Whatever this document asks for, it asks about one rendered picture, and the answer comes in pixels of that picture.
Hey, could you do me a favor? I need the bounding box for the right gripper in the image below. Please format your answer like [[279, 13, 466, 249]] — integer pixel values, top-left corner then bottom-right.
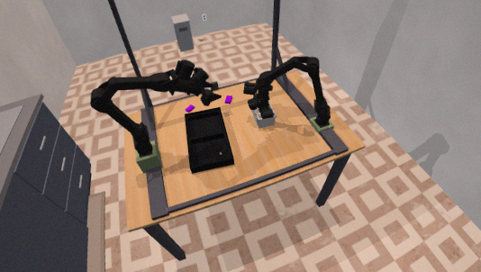
[[186, 78, 222, 106]]

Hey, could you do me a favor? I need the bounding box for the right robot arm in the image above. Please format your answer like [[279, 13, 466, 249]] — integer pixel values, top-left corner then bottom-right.
[[91, 59, 209, 158]]

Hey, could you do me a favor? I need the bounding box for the black metal camera frame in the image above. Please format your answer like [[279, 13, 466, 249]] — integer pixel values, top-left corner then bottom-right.
[[108, 0, 291, 131]]

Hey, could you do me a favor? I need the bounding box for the grey open-top bin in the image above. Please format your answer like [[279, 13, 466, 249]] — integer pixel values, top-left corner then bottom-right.
[[251, 101, 277, 128]]

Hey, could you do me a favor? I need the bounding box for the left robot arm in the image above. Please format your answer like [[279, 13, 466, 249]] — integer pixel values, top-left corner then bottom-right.
[[243, 57, 331, 128]]

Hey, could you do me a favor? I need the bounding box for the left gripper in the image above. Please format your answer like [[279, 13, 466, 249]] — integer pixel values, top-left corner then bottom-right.
[[253, 94, 274, 119]]

